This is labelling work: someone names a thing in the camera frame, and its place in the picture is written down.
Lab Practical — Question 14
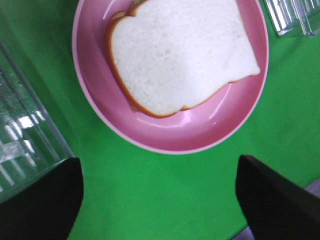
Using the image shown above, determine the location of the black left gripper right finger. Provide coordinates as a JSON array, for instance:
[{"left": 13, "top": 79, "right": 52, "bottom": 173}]
[{"left": 235, "top": 155, "right": 320, "bottom": 240}]

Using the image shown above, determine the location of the left clear plastic tray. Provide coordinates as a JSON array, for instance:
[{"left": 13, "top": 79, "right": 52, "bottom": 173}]
[{"left": 0, "top": 44, "right": 74, "bottom": 203}]

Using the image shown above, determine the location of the pink round plate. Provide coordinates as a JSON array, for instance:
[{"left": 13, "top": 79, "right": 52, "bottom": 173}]
[{"left": 72, "top": 0, "right": 269, "bottom": 155}]

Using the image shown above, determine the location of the bread slice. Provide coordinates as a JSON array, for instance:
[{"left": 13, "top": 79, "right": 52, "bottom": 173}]
[
  {"left": 105, "top": 0, "right": 260, "bottom": 118},
  {"left": 109, "top": 10, "right": 136, "bottom": 22}
]

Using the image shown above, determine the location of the right clear plastic tray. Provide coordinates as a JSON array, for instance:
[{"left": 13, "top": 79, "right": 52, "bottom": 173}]
[{"left": 264, "top": 0, "right": 320, "bottom": 38}]

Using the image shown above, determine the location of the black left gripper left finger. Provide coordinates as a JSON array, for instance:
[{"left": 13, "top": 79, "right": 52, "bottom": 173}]
[{"left": 0, "top": 158, "right": 84, "bottom": 240}]

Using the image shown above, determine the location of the green tablecloth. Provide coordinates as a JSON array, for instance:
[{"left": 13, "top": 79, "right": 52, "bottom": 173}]
[{"left": 0, "top": 0, "right": 320, "bottom": 240}]

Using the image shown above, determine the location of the clear plastic tray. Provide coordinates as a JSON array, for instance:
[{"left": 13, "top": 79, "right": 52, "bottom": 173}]
[
  {"left": 264, "top": 0, "right": 320, "bottom": 38},
  {"left": 0, "top": 44, "right": 74, "bottom": 203}
]

